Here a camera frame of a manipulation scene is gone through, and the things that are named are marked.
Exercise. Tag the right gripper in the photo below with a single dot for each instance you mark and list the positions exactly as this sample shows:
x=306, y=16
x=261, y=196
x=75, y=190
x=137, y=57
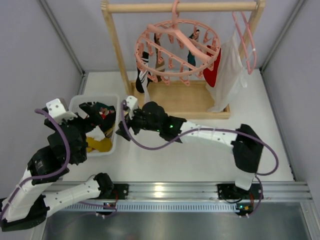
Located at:
x=131, y=123

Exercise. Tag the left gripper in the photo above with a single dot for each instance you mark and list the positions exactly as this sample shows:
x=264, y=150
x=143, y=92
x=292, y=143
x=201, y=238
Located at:
x=75, y=121

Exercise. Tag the white sock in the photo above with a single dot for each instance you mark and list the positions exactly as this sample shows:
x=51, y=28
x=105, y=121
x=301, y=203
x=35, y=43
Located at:
x=146, y=94
x=97, y=134

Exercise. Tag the black white-striped sock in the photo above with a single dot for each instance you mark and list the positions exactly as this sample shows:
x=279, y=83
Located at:
x=142, y=81

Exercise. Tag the brown striped sock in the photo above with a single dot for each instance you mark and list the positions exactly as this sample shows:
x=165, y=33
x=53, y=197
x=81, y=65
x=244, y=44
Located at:
x=160, y=63

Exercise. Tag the pink round clip hanger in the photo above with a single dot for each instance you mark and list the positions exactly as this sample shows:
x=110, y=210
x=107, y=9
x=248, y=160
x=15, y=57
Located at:
x=175, y=45

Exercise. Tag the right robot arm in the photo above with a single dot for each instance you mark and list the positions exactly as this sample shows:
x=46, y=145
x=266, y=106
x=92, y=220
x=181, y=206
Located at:
x=245, y=146

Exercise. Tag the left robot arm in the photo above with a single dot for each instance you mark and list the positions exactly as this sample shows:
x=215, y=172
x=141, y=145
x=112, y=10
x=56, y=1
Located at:
x=28, y=205

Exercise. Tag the dark patterned socks pile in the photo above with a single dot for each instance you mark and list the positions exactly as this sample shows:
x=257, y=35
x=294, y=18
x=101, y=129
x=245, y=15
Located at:
x=108, y=114

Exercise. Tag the white plastic basket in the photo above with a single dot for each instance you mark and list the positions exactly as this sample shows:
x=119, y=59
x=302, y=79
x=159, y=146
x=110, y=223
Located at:
x=107, y=99

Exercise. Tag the yellow sock in basket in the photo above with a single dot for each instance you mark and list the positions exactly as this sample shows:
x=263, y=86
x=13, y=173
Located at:
x=102, y=146

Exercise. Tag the wooden clothes rack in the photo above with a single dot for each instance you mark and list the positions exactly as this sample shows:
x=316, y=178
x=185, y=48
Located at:
x=177, y=99

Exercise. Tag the teal sock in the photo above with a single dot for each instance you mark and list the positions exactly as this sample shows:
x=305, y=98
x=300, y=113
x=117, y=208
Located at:
x=191, y=58

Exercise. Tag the red sock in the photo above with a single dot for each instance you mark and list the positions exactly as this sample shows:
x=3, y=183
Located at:
x=210, y=76

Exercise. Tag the white sheer garment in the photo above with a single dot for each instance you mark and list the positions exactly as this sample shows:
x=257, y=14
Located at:
x=230, y=76

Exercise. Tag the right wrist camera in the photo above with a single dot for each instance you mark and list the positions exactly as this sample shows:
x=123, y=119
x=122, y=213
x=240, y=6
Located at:
x=130, y=104

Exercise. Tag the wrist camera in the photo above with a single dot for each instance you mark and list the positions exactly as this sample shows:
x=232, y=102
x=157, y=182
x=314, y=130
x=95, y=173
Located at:
x=58, y=110
x=130, y=104

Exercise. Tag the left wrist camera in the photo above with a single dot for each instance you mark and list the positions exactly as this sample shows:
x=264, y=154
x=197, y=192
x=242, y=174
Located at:
x=58, y=110

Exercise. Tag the aluminium mounting rail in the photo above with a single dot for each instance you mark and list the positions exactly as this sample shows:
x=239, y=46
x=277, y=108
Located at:
x=175, y=197

